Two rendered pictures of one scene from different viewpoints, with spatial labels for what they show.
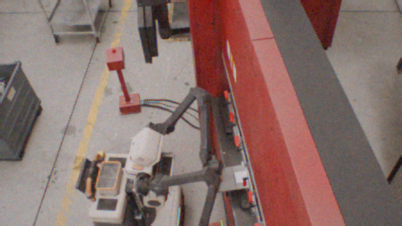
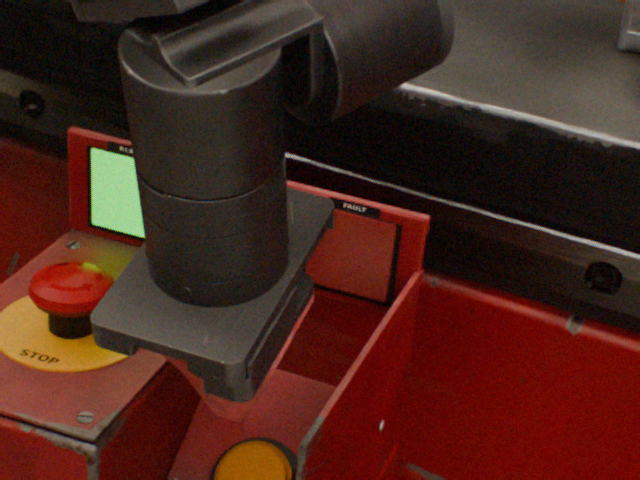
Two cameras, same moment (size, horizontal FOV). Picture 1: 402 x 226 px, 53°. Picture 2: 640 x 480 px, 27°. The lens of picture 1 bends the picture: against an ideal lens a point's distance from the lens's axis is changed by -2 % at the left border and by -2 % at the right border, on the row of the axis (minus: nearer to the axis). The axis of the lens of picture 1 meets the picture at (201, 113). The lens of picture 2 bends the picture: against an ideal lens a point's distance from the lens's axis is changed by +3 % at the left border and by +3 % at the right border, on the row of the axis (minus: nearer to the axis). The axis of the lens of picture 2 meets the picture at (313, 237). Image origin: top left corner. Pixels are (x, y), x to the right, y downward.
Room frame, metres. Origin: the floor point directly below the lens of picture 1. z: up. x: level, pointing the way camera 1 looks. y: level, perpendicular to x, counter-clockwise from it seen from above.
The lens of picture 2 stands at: (0.78, 0.42, 1.13)
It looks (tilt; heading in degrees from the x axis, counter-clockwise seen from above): 29 degrees down; 298
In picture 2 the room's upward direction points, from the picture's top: 5 degrees clockwise
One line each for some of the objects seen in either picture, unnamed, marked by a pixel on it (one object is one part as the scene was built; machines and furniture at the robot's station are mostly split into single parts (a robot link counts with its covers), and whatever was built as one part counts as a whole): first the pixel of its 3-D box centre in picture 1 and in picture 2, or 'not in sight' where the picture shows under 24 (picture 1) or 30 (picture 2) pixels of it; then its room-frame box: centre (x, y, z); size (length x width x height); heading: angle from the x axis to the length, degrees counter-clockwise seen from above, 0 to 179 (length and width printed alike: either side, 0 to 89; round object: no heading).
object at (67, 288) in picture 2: not in sight; (72, 307); (1.13, 0.01, 0.79); 0.04 x 0.04 x 0.04
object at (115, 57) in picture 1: (122, 82); not in sight; (2.99, 0.79, 0.41); 0.25 x 0.20 x 0.83; 94
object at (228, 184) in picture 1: (228, 178); not in sight; (1.39, -0.14, 1.00); 0.26 x 0.18 x 0.01; 94
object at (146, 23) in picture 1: (148, 26); not in sight; (2.57, 0.35, 1.42); 0.45 x 0.12 x 0.36; 3
